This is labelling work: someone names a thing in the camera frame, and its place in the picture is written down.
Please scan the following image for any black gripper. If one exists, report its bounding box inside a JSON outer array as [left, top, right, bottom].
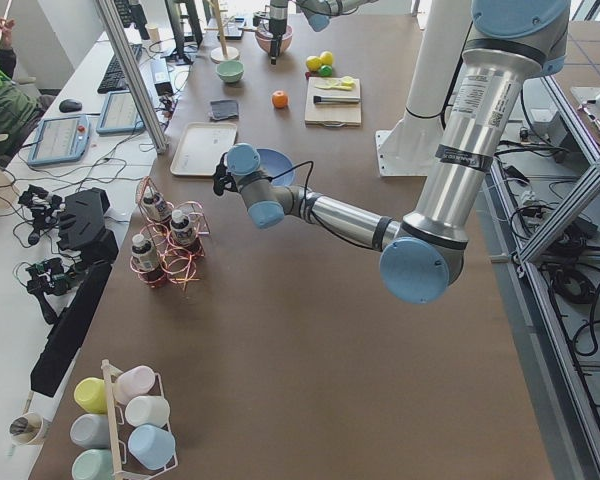
[[253, 5, 288, 65], [212, 153, 238, 196]]

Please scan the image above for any blue plate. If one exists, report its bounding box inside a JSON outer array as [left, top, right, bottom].
[[257, 148, 295, 187]]

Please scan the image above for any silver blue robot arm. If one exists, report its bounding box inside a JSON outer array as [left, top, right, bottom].
[[254, 0, 374, 65], [213, 1, 569, 304]]

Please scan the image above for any pink bowl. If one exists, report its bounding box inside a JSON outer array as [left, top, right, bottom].
[[255, 22, 293, 54]]

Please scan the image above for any cream rabbit tray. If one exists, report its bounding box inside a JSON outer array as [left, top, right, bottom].
[[170, 122, 237, 177]]

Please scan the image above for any yellow lemon lower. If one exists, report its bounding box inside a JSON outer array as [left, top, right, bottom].
[[305, 56, 322, 72]]

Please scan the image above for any yellow lemon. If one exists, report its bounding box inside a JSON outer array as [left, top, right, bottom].
[[319, 51, 334, 66], [305, 56, 322, 72]]

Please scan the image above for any mint green bowl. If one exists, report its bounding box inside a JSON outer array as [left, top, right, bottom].
[[216, 60, 244, 84]]

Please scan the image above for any yellow lemon upper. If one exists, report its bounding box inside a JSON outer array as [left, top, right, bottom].
[[319, 51, 334, 66]]

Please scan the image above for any orange mandarin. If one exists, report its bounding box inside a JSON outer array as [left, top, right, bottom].
[[271, 90, 289, 109]]

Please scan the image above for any green lime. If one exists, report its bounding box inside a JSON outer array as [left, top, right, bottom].
[[317, 65, 333, 77]]

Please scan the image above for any tea bottle two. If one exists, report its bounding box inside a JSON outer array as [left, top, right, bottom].
[[170, 209, 195, 247]]

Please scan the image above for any lemon slice lower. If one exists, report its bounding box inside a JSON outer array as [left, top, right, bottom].
[[323, 78, 340, 88]]

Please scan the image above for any steel muddler black tip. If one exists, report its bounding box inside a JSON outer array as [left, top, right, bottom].
[[312, 95, 361, 105]]

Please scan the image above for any folded grey cloth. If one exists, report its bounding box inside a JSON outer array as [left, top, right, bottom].
[[209, 99, 239, 121]]

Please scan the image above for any tea bottle one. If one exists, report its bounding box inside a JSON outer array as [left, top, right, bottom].
[[141, 191, 170, 223]]

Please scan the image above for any yellow plastic knife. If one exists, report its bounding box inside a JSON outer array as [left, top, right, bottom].
[[314, 83, 355, 91]]

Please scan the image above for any black monitor stand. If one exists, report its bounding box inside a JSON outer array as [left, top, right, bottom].
[[164, 0, 203, 66]]

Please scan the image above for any wooden cutting board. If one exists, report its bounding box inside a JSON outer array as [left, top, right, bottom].
[[304, 76, 362, 127]]

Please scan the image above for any tea bottle three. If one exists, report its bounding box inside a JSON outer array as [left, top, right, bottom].
[[131, 233, 164, 287]]

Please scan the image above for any black power adapter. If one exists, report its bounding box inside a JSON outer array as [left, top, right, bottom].
[[150, 58, 174, 96]]

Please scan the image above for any teach pendant far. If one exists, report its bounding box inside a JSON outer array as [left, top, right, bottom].
[[96, 91, 145, 136]]

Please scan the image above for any teach pendant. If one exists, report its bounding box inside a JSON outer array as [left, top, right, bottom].
[[27, 115, 90, 167], [96, 91, 145, 136]]

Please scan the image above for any black keyboard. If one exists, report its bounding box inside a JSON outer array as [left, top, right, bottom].
[[97, 56, 128, 94]]

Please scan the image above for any teach pendant near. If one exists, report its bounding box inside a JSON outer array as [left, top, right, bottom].
[[27, 115, 90, 167]]

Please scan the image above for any black computer mouse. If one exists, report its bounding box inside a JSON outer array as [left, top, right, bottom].
[[59, 99, 82, 113]]

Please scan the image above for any pink cup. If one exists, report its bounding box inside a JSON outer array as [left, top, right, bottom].
[[113, 365, 155, 405]]

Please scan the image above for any seated person green jacket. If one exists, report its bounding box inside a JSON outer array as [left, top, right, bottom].
[[0, 17, 47, 158]]

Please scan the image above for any white cup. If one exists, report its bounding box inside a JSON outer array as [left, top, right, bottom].
[[125, 395, 171, 428]]

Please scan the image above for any yellow cup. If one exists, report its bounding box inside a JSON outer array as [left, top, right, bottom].
[[74, 377, 107, 414]]

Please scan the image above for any light blue cup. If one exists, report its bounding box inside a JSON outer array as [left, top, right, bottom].
[[127, 424, 176, 470]]

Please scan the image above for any grey cup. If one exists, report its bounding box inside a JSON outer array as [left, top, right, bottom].
[[69, 413, 110, 449]]

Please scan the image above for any wooden cup rack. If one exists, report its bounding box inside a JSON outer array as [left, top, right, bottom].
[[101, 359, 179, 479]]

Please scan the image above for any mint green cup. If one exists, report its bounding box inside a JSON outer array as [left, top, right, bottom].
[[71, 449, 114, 480]]

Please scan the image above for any copper wire bottle rack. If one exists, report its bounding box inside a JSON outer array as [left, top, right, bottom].
[[129, 177, 210, 289]]

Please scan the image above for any aluminium frame post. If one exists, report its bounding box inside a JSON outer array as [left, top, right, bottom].
[[95, 0, 168, 154]]

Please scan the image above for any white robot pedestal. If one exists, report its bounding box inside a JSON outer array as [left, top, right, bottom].
[[376, 0, 471, 177]]

